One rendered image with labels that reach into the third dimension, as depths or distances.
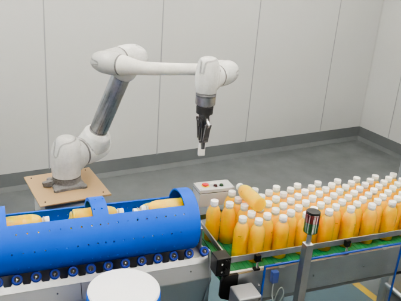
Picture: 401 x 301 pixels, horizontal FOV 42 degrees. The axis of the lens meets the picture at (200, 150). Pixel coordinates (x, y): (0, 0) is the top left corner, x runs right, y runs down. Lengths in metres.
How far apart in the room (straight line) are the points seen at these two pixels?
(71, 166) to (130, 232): 0.73
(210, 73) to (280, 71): 4.05
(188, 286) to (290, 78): 4.20
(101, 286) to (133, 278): 0.14
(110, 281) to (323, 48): 4.94
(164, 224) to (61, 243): 0.44
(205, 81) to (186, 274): 0.89
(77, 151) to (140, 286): 1.00
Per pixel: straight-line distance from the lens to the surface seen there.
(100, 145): 2.96
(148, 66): 2.45
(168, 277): 2.47
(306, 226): 2.34
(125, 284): 2.14
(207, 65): 2.23
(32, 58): 4.99
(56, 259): 2.27
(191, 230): 2.36
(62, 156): 2.85
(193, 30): 5.51
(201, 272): 2.52
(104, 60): 2.56
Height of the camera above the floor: 2.29
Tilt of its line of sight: 21 degrees down
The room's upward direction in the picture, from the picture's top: 4 degrees clockwise
